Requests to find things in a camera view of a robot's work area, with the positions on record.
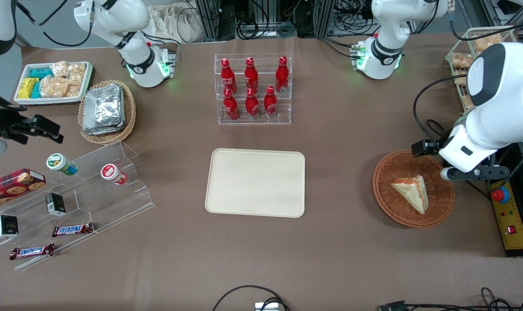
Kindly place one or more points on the yellow control panel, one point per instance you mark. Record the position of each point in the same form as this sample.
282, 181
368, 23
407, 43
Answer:
514, 229

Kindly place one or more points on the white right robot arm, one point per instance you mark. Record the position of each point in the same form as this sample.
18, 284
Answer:
114, 17

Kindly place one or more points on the triangle sandwich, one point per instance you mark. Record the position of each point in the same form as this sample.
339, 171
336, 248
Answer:
414, 192

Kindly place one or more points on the white rectangular snack tray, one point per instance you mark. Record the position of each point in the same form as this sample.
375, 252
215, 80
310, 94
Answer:
21, 100

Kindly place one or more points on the red emergency stop button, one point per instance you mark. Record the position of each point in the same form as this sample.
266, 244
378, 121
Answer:
499, 195

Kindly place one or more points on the bagged fried snack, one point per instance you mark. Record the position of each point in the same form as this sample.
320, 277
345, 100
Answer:
460, 78
466, 103
461, 60
486, 42

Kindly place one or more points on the green lid yogurt cup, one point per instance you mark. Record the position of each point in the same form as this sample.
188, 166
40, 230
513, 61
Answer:
59, 163

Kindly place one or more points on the small silver device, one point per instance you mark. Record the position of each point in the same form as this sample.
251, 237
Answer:
266, 306

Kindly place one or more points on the cream rectangular tray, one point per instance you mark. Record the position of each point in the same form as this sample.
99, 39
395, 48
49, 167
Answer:
255, 183

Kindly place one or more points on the red cookie box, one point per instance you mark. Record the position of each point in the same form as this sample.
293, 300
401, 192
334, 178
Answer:
11, 185

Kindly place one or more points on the red cola bottle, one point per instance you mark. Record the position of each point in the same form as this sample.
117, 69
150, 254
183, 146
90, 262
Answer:
251, 75
270, 103
228, 77
282, 75
252, 106
231, 108

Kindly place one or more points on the yellow snack packet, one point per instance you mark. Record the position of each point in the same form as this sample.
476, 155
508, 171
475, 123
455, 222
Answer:
27, 87

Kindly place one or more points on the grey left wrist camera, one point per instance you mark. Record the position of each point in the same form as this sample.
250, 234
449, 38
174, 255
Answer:
473, 173

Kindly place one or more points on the silver foil packet stack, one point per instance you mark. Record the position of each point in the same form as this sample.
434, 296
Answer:
103, 110

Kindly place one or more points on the clear rice cracker bag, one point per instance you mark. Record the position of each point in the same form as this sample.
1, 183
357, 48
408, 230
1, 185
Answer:
74, 90
54, 87
59, 69
77, 73

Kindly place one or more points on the snickers chocolate bar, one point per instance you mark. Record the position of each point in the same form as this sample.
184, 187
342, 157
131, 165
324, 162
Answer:
72, 230
31, 251

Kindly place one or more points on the clear acrylic stepped shelf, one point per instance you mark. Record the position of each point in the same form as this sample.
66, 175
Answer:
114, 207

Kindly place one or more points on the small black carton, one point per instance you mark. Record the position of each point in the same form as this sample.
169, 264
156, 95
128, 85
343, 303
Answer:
55, 204
6, 226

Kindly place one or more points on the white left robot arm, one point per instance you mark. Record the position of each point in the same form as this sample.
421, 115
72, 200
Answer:
503, 86

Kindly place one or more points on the teal snack packet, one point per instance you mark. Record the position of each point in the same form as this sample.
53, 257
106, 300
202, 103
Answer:
40, 72
36, 90

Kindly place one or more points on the red lid yogurt cup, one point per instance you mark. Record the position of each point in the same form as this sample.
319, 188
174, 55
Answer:
111, 172

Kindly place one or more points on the white cloth bag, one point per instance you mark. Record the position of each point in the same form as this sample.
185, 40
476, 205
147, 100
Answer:
175, 21

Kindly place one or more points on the clear acrylic bottle rack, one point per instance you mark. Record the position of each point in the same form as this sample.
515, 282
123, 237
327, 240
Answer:
255, 122

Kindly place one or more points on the oval light wicker basket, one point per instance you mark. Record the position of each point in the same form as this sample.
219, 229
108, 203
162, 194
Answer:
129, 112

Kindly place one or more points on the round brown wicker basket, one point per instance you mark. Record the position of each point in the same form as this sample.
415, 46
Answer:
391, 203

